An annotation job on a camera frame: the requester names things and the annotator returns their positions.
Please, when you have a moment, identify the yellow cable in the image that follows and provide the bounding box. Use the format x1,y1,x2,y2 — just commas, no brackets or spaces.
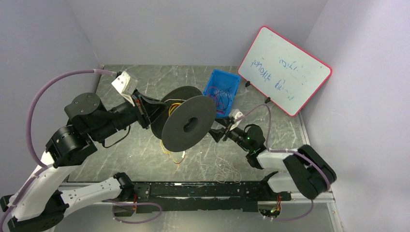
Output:
160,101,187,165

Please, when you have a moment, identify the red cable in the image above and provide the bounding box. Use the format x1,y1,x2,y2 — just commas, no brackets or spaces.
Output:
206,86,236,115

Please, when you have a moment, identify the grey perforated cable spool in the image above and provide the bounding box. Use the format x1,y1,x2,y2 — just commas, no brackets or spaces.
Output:
151,86,216,152

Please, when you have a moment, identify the blue plastic bin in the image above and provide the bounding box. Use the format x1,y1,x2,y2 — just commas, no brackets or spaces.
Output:
203,69,241,118

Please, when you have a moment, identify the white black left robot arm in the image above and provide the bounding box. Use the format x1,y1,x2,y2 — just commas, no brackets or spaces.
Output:
0,91,167,232

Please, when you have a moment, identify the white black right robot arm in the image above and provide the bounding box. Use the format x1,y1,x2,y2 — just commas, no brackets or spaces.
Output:
209,117,337,200

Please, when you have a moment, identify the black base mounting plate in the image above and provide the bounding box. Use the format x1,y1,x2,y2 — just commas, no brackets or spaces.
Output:
116,181,291,212

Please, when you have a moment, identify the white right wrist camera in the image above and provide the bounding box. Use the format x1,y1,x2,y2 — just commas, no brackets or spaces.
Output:
228,109,243,131

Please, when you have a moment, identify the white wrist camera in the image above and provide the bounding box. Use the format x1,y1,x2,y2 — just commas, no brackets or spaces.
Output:
228,109,243,131
111,71,137,106

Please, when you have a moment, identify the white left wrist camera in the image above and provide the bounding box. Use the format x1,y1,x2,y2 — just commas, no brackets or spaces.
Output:
111,71,137,106

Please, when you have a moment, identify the white board red frame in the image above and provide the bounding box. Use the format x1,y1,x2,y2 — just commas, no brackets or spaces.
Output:
237,26,332,116

